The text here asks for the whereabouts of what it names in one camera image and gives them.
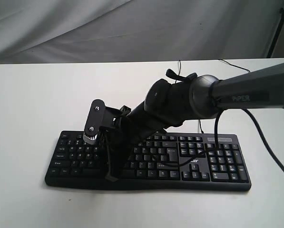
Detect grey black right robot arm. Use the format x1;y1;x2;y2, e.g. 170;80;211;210
104;63;284;181

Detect black tripod stand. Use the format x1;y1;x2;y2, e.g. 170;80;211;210
266;6;284;58

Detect white backdrop cloth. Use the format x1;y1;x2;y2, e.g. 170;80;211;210
0;0;284;64

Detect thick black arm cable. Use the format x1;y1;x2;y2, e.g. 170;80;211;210
151;109;284;187

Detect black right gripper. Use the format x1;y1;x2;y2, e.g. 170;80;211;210
98;104;147;182

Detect black acer keyboard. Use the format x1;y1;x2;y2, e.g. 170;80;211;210
45;131;251;191

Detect thin black cable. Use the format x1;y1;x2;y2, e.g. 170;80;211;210
176;58;251;133

